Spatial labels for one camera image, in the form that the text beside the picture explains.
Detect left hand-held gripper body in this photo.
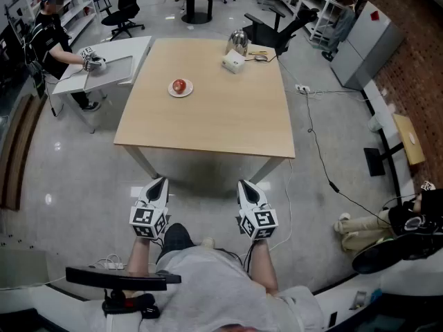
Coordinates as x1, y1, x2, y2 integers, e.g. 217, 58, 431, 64
129, 201, 170, 240

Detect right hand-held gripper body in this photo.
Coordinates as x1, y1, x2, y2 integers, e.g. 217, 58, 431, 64
237, 204, 280, 241

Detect white round plate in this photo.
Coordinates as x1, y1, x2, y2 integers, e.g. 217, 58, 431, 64
168, 78, 194, 98

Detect person's left forearm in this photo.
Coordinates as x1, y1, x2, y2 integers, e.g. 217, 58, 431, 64
126, 235, 156, 278

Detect person's right forearm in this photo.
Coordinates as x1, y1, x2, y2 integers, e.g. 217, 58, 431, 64
247, 239, 280, 295

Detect person's black trousers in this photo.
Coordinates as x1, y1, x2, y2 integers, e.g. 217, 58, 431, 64
157, 222, 197, 262

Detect white floor power strip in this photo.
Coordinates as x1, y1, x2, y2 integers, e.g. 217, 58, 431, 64
89, 254, 125, 271

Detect black chest bar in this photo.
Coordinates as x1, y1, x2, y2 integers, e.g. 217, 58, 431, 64
65, 266, 182, 292

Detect person's grey shirt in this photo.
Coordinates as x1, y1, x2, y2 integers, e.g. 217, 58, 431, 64
138, 246, 325, 332

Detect black office chair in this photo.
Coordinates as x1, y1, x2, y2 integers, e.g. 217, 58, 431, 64
244, 7, 319, 57
100, 0, 146, 41
352, 233, 443, 275

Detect black stand base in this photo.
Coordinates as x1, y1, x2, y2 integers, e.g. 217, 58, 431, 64
363, 147, 386, 177

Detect grey tray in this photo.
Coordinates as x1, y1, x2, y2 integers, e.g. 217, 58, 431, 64
84, 55, 134, 91

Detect white waste bin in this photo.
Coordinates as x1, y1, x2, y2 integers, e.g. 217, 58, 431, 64
367, 114, 384, 133

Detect white tissue box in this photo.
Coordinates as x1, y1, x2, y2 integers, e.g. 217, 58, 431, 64
221, 49, 246, 75

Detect white desk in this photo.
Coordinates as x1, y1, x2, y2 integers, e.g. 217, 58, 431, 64
51, 35, 152, 134

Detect wooden board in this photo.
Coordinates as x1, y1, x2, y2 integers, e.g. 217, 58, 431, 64
392, 113, 426, 165

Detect steel kettle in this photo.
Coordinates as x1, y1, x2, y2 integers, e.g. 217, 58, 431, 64
226, 28, 249, 57

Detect grey metal cabinet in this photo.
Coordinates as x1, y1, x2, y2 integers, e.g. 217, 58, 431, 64
330, 1, 406, 91

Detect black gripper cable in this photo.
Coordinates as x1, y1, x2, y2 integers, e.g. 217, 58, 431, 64
242, 240, 257, 273

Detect black floor cable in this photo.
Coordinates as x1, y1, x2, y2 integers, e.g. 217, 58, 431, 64
276, 55, 416, 228

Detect black clamp mount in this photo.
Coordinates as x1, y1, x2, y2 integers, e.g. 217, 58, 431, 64
102, 288, 161, 320

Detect black mouse cable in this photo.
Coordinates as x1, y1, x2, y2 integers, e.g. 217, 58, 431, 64
244, 55, 278, 64

